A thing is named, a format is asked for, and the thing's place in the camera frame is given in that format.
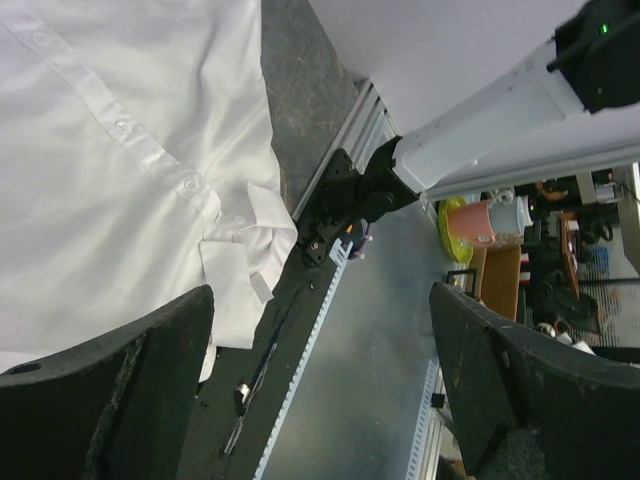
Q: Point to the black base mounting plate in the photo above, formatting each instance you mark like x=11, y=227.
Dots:
x=234, y=414

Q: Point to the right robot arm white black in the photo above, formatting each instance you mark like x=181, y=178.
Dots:
x=590, y=64

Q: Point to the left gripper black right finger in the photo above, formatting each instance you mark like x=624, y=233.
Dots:
x=525, y=406

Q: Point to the white shirt garment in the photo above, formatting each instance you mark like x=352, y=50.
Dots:
x=136, y=165

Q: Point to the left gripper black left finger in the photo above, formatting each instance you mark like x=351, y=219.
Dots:
x=114, y=407

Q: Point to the wooden background furniture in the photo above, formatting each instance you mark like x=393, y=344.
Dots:
x=499, y=289

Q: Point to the light blue cup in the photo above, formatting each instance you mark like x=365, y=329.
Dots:
x=509, y=213

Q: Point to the pink cup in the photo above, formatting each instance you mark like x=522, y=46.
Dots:
x=471, y=223

